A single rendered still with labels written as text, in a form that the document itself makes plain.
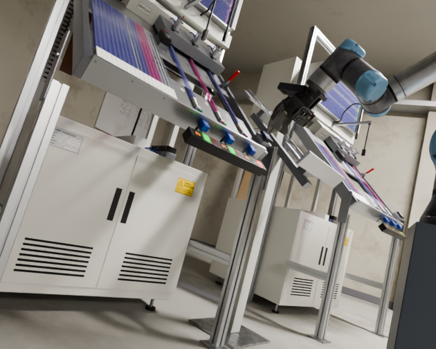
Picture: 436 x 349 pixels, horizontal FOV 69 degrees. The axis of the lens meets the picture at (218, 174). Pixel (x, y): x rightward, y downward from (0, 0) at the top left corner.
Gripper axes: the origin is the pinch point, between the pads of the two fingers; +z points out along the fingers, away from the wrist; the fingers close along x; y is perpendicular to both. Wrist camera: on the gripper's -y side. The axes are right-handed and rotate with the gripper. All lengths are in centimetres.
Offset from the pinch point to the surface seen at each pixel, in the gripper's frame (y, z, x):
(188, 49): -56, 6, -14
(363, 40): -216, -80, 226
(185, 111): -1.9, 9.2, -28.6
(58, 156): -10, 47, -50
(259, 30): -289, -12, 157
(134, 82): -1.9, 8.7, -46.1
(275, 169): -9.9, 17.0, 29.8
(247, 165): 6.9, 12.5, -2.3
